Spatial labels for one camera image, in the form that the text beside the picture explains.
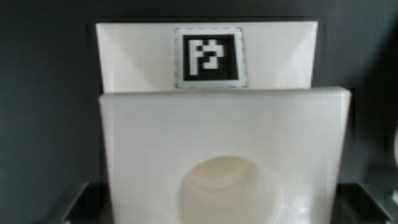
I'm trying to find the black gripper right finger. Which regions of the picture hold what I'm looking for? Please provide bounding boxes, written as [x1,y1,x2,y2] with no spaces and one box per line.
[337,183,398,224]

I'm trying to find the white lamp base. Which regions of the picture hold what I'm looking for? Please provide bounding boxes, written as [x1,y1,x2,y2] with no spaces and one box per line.
[96,21,352,224]

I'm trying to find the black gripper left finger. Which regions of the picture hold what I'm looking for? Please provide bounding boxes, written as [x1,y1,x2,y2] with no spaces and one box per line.
[35,181,110,224]

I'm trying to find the white lamp bulb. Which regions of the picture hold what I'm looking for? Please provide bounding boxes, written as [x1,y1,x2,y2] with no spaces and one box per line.
[391,129,398,205]

